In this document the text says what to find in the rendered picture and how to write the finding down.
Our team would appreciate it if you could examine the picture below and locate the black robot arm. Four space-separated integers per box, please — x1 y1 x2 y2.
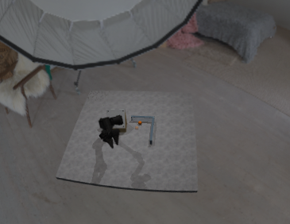
99 115 123 139

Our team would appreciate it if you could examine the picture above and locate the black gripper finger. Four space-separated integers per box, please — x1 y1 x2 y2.
105 139 114 149
111 134 119 145

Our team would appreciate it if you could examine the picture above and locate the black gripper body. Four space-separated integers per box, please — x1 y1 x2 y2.
103 125 120 142

